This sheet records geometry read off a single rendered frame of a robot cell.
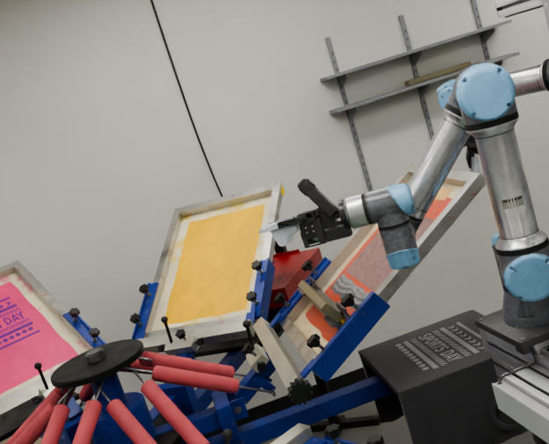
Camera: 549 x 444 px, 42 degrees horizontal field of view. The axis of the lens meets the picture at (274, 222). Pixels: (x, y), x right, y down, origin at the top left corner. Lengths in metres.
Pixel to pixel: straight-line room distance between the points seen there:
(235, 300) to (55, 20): 2.10
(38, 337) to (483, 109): 2.29
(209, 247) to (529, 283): 1.94
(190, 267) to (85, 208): 1.22
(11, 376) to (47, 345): 0.21
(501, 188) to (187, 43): 2.98
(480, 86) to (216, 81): 2.91
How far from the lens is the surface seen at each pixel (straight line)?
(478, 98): 1.59
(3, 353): 3.28
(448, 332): 2.75
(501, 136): 1.63
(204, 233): 3.42
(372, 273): 2.44
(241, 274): 3.12
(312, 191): 1.68
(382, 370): 2.58
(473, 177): 2.28
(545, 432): 1.69
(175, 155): 4.33
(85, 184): 4.35
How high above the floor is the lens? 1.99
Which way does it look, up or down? 10 degrees down
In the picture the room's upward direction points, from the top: 17 degrees counter-clockwise
